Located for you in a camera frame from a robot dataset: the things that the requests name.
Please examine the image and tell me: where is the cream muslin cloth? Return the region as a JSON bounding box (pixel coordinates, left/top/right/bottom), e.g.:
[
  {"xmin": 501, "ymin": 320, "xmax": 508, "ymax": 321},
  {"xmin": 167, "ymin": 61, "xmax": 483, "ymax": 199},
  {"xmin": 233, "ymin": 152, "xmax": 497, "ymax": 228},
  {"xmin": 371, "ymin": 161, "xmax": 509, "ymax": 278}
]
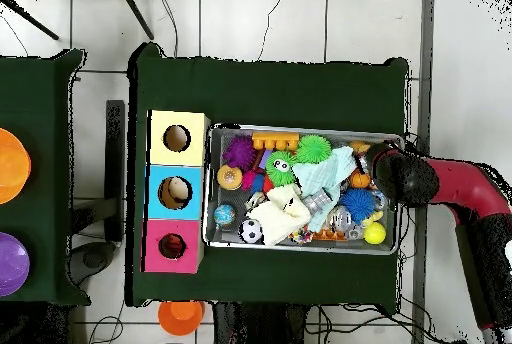
[{"xmin": 246, "ymin": 183, "xmax": 312, "ymax": 247}]

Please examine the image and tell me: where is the blue puffer ball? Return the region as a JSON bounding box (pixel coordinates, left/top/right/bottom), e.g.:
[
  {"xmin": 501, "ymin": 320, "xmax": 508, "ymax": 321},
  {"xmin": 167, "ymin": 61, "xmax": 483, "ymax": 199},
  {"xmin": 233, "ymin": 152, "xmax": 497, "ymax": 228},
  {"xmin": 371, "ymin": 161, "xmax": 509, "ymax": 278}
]
[{"xmin": 339, "ymin": 187, "xmax": 377, "ymax": 223}]

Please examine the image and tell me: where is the silver mesh bin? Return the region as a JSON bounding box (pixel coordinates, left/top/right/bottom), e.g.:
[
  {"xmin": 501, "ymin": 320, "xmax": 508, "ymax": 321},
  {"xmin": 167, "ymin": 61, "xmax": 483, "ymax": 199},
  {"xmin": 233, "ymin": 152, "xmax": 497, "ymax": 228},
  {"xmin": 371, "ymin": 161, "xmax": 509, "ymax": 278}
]
[{"xmin": 201, "ymin": 122, "xmax": 405, "ymax": 256}]

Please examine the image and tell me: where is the wooden box with three holes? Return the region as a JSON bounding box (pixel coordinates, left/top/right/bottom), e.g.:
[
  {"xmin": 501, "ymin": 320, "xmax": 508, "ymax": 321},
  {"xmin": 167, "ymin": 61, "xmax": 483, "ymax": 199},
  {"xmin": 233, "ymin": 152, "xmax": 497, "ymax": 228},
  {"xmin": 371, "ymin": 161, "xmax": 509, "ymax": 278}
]
[{"xmin": 141, "ymin": 109, "xmax": 212, "ymax": 275}]

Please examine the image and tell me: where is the green fuzzy ball with eyes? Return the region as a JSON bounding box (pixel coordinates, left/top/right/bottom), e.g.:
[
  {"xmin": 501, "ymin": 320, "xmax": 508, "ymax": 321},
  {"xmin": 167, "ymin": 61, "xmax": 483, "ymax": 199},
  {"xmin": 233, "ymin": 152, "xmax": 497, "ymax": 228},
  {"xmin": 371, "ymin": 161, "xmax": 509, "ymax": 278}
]
[{"xmin": 264, "ymin": 150, "xmax": 299, "ymax": 187}]

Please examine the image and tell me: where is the purple spiky ball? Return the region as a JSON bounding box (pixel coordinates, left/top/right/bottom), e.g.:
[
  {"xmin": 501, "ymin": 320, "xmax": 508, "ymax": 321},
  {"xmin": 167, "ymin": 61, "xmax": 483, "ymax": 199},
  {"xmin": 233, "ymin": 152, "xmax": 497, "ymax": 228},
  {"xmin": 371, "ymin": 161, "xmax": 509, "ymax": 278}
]
[{"xmin": 221, "ymin": 135, "xmax": 257, "ymax": 171}]

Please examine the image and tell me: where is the orange building block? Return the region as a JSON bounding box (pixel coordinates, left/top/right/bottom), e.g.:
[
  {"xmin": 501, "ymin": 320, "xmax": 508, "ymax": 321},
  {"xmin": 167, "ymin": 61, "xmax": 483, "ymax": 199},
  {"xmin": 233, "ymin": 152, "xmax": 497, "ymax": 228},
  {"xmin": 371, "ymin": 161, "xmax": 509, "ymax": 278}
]
[{"xmin": 250, "ymin": 131, "xmax": 300, "ymax": 151}]

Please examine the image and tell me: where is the blue globe ball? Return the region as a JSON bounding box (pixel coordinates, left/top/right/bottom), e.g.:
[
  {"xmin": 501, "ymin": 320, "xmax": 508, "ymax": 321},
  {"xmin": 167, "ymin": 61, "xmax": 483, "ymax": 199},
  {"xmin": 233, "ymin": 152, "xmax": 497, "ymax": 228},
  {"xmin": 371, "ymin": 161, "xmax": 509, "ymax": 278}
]
[{"xmin": 212, "ymin": 203, "xmax": 237, "ymax": 227}]

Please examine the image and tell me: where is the black and white soccer ball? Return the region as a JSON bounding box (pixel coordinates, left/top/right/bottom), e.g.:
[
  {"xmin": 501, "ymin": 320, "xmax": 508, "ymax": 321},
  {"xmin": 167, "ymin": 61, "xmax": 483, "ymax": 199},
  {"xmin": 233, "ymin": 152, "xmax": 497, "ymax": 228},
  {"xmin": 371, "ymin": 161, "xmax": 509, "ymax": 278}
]
[{"xmin": 238, "ymin": 218, "xmax": 265, "ymax": 244}]

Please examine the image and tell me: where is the green puffer ball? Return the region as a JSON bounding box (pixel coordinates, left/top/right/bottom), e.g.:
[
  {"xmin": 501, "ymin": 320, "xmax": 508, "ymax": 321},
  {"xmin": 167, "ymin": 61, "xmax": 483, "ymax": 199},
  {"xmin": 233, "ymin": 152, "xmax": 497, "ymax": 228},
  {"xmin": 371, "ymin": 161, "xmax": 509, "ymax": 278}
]
[{"xmin": 296, "ymin": 134, "xmax": 334, "ymax": 164}]

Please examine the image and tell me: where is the mint green muslin cloth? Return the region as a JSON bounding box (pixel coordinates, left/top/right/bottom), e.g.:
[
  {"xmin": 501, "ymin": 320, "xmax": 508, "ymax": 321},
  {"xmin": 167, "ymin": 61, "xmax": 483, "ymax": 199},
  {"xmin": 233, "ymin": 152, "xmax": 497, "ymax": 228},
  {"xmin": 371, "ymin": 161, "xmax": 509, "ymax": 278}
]
[{"xmin": 291, "ymin": 145, "xmax": 358, "ymax": 233}]

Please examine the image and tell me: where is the grey plastic toy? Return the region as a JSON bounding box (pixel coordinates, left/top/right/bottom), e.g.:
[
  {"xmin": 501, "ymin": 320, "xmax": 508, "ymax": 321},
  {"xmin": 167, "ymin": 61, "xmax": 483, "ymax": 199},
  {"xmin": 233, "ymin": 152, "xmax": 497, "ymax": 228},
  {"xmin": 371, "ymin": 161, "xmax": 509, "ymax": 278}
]
[{"xmin": 301, "ymin": 187, "xmax": 334, "ymax": 213}]

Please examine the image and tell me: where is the beige ball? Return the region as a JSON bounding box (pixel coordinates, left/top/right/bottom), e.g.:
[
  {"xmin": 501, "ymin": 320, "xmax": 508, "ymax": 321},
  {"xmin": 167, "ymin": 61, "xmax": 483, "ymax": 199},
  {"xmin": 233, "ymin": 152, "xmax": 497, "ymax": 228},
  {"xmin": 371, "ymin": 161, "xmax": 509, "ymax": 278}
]
[{"xmin": 160, "ymin": 177, "xmax": 192, "ymax": 208}]

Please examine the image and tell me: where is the dark green tablecloth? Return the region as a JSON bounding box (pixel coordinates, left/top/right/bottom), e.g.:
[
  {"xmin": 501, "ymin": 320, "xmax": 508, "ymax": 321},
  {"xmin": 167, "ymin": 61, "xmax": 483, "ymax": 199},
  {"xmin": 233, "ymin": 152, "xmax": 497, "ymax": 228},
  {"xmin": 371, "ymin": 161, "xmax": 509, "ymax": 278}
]
[
  {"xmin": 0, "ymin": 48, "xmax": 91, "ymax": 305},
  {"xmin": 125, "ymin": 41, "xmax": 411, "ymax": 313}
]

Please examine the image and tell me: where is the black metal bar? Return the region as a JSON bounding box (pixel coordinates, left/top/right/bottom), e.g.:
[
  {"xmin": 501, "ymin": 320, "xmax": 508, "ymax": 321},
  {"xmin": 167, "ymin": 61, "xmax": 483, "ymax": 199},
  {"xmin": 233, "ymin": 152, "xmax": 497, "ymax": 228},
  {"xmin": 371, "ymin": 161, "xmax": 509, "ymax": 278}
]
[{"xmin": 104, "ymin": 99, "xmax": 126, "ymax": 241}]

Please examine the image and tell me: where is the orange cup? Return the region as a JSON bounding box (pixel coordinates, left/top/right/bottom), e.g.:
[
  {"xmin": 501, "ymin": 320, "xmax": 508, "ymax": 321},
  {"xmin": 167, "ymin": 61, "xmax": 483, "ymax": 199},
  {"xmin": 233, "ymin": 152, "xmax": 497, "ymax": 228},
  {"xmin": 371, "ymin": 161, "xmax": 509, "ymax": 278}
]
[{"xmin": 157, "ymin": 300, "xmax": 206, "ymax": 337}]

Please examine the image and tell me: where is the grey plastic base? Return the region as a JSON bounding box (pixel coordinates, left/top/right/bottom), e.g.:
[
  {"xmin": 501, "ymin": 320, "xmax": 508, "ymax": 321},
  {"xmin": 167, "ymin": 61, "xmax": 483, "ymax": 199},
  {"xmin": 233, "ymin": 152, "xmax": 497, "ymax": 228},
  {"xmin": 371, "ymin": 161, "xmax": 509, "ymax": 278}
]
[{"xmin": 69, "ymin": 240, "xmax": 117, "ymax": 286}]

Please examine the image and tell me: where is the orange plate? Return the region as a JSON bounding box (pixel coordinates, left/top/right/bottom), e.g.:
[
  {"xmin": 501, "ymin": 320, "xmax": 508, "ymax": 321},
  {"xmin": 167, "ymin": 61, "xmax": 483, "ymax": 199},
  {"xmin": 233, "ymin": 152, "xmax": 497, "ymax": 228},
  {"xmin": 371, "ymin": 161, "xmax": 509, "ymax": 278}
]
[{"xmin": 0, "ymin": 127, "xmax": 32, "ymax": 206}]

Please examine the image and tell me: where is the purple plate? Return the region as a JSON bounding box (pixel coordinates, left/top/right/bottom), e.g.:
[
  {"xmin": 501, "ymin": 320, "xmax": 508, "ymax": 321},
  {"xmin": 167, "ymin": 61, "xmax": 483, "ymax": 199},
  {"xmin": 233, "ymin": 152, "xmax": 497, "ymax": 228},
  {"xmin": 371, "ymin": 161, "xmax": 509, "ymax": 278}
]
[{"xmin": 0, "ymin": 231, "xmax": 31, "ymax": 298}]

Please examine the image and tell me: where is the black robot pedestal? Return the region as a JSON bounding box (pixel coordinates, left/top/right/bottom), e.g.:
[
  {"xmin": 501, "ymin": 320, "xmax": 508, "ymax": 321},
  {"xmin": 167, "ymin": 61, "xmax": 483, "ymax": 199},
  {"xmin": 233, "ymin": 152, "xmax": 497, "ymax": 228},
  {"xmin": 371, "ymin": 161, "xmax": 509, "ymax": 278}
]
[{"xmin": 211, "ymin": 301, "xmax": 309, "ymax": 344}]

